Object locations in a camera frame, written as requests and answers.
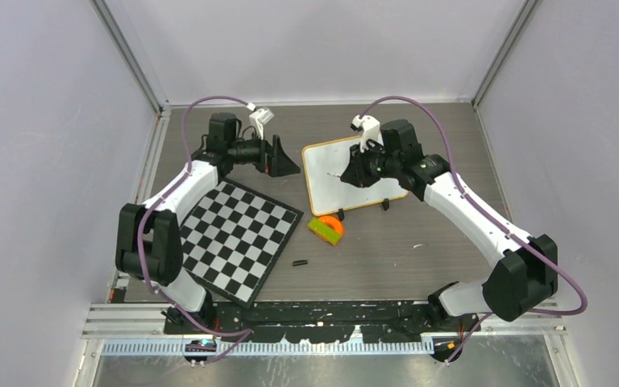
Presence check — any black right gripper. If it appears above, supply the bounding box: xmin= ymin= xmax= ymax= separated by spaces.
xmin=343 ymin=139 xmax=401 ymax=188

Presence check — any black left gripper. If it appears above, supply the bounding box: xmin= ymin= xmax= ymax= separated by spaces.
xmin=228 ymin=128 xmax=300 ymax=178

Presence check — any yellow framed whiteboard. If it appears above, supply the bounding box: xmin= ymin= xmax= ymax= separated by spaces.
xmin=301 ymin=135 xmax=409 ymax=216

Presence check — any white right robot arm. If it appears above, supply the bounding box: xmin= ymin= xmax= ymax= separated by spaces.
xmin=340 ymin=115 xmax=558 ymax=331

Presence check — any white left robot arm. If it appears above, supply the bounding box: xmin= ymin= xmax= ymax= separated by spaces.
xmin=115 ymin=112 xmax=302 ymax=334

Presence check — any metal whiteboard stand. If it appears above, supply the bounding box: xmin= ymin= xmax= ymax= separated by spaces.
xmin=335 ymin=198 xmax=391 ymax=221

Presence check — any green orange toy block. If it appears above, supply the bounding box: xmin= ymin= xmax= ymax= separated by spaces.
xmin=307 ymin=215 xmax=344 ymax=246

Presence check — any black white chessboard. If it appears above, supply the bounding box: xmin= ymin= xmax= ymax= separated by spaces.
xmin=163 ymin=179 xmax=303 ymax=311

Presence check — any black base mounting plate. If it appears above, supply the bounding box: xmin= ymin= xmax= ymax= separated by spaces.
xmin=164 ymin=300 xmax=471 ymax=346

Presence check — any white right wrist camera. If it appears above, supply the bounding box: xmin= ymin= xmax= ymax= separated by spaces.
xmin=351 ymin=115 xmax=380 ymax=153

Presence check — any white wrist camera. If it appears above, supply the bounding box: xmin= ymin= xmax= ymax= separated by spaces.
xmin=351 ymin=115 xmax=380 ymax=153
xmin=249 ymin=107 xmax=275 ymax=139

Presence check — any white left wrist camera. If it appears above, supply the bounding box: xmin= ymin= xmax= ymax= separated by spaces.
xmin=249 ymin=107 xmax=275 ymax=139

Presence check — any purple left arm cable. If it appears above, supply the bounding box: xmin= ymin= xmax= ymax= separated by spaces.
xmin=136 ymin=95 xmax=257 ymax=364

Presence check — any white toothed cable rail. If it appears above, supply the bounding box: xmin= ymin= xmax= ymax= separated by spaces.
xmin=101 ymin=338 xmax=434 ymax=356

